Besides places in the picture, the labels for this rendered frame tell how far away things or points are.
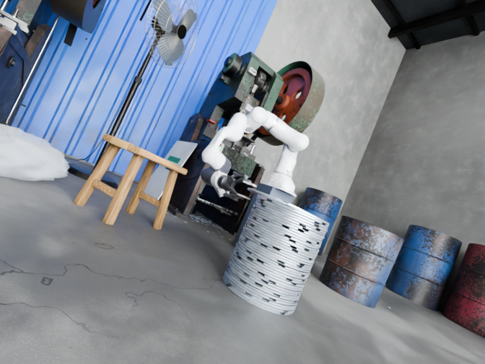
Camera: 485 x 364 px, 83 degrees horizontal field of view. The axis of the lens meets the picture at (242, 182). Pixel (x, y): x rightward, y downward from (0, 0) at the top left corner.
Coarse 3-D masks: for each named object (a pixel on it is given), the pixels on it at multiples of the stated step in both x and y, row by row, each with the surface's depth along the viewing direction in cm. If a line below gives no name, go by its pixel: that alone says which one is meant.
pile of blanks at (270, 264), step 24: (264, 216) 117; (288, 216) 91; (240, 240) 100; (264, 240) 92; (288, 240) 90; (312, 240) 93; (240, 264) 95; (264, 264) 90; (288, 264) 90; (312, 264) 99; (240, 288) 94; (264, 288) 89; (288, 288) 91; (288, 312) 93
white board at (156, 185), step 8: (176, 144) 267; (184, 144) 251; (192, 144) 237; (168, 152) 269; (176, 152) 253; (184, 152) 239; (168, 160) 256; (176, 160) 241; (184, 160) 229; (160, 168) 258; (168, 168) 244; (152, 176) 261; (160, 176) 246; (152, 184) 248; (160, 184) 235; (144, 192) 251; (152, 192) 237; (160, 192) 225
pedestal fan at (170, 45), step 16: (160, 0) 191; (160, 16) 193; (176, 16) 214; (192, 16) 220; (160, 32) 211; (176, 32) 211; (160, 48) 212; (176, 48) 220; (144, 64) 211; (128, 96) 209; (112, 128) 208; (80, 176) 187
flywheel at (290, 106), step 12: (288, 72) 276; (300, 72) 259; (288, 84) 274; (300, 84) 258; (288, 96) 264; (300, 96) 251; (276, 108) 269; (288, 108) 259; (288, 120) 246; (264, 132) 269
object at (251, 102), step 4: (248, 96) 238; (252, 96) 240; (248, 100) 239; (252, 100) 241; (256, 100) 243; (248, 104) 240; (252, 104) 242; (256, 104) 244; (244, 108) 238; (248, 108) 240; (252, 108) 242; (232, 112) 247; (236, 112) 241; (240, 112) 236; (244, 112) 238; (248, 112) 241
